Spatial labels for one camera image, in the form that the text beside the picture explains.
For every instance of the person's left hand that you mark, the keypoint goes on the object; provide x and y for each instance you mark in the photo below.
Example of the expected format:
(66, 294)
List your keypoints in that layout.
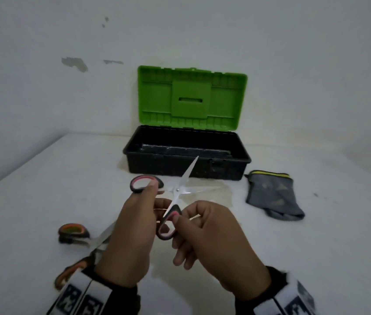
(129, 232)

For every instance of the person's right hand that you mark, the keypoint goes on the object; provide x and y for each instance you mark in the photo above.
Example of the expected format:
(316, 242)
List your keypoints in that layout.
(225, 246)

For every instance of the person's right thumb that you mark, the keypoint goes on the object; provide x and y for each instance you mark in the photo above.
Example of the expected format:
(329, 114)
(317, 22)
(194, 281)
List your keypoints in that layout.
(182, 221)

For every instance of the person's left thumb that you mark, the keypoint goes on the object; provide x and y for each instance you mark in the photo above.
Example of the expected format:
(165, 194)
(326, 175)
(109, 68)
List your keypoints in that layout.
(164, 205)

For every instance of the person's right forearm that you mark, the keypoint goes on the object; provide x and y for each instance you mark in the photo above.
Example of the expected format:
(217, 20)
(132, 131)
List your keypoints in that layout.
(254, 303)

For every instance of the green lidded black toolbox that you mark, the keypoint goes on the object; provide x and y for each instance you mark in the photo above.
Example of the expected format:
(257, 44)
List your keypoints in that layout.
(188, 127)

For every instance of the grey glove with yellow trim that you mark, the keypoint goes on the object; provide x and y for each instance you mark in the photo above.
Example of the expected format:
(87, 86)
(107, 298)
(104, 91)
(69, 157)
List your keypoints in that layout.
(272, 195)

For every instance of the white left wrist marker band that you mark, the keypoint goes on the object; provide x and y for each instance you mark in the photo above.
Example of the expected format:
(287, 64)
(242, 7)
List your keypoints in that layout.
(80, 296)

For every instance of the white wrist marker band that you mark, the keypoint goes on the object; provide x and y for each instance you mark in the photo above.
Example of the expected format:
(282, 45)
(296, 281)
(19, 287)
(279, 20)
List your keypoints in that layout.
(290, 300)
(80, 296)

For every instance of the white right wrist marker band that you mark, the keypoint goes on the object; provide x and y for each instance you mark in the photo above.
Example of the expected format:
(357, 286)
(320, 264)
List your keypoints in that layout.
(290, 300)

